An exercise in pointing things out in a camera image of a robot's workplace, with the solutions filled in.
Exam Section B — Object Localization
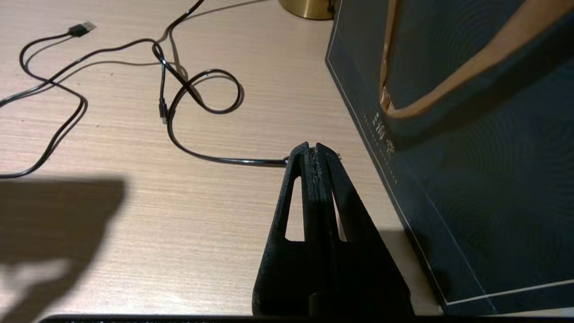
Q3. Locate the black USB cable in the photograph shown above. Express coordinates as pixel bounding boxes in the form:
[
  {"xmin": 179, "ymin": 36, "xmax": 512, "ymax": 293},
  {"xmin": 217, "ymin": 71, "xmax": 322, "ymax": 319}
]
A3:
[{"xmin": 0, "ymin": 22, "xmax": 170, "ymax": 180}]

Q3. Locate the black lamp power cord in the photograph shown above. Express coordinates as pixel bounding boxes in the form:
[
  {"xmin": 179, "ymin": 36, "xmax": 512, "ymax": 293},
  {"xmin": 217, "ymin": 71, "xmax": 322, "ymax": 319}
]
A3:
[{"xmin": 155, "ymin": 0, "xmax": 342, "ymax": 167}]

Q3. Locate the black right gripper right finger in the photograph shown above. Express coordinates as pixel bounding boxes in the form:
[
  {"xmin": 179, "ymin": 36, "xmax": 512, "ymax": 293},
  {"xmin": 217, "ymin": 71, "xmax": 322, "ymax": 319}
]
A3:
[{"xmin": 314, "ymin": 143, "xmax": 414, "ymax": 315}]

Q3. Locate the brass desk lamp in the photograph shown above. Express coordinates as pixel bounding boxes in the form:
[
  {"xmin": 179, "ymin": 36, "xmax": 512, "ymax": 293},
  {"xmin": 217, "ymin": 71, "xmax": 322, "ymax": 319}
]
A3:
[{"xmin": 279, "ymin": 0, "xmax": 338, "ymax": 21}]

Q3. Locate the dark gift bag brown handle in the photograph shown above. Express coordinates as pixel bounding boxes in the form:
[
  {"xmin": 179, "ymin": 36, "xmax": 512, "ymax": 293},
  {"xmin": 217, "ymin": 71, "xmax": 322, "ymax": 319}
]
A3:
[{"xmin": 325, "ymin": 0, "xmax": 574, "ymax": 315}]

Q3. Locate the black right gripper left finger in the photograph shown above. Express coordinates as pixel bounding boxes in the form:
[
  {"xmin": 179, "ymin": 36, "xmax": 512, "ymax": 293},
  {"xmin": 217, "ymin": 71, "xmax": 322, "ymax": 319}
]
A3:
[{"xmin": 252, "ymin": 141, "xmax": 326, "ymax": 315}]

